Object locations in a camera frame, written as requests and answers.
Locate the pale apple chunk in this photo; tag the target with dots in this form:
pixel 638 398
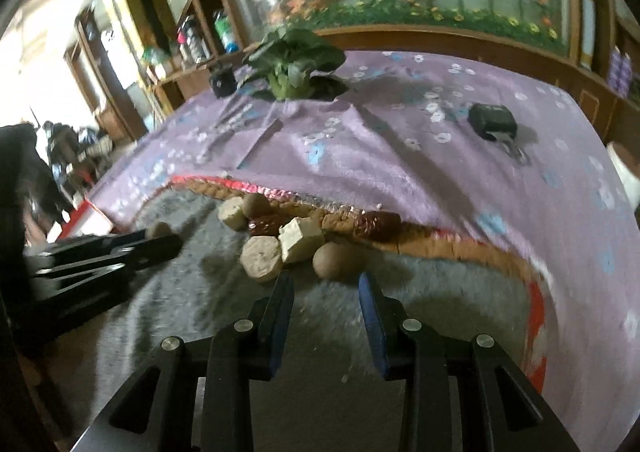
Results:
pixel 300 239

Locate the banana slice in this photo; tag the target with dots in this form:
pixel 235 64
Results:
pixel 232 215
pixel 260 259

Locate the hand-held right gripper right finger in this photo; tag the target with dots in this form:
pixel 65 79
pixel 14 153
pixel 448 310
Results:
pixel 372 322

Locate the black cylindrical motor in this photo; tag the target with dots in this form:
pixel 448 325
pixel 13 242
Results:
pixel 222 79

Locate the black and silver thermos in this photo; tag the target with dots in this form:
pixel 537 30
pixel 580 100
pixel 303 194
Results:
pixel 196 44

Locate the plastic bottle with green label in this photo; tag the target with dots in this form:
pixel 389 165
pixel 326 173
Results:
pixel 226 31

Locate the purple floral tablecloth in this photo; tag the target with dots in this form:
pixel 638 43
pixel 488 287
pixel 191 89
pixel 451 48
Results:
pixel 400 156

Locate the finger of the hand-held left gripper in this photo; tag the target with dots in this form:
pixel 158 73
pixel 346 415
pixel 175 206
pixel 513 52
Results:
pixel 110 241
pixel 155 252

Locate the green bag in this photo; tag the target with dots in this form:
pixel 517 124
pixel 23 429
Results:
pixel 152 54

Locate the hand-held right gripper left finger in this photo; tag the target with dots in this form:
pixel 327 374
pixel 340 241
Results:
pixel 280 317

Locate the green bok choy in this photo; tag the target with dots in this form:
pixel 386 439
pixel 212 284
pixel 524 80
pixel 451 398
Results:
pixel 295 61

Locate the grey mat with orange border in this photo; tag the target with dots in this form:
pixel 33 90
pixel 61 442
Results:
pixel 450 292

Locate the small black device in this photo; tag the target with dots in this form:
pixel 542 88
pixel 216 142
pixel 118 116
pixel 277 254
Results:
pixel 492 121

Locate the red cardboard tray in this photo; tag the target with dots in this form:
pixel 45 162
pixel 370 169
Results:
pixel 85 219

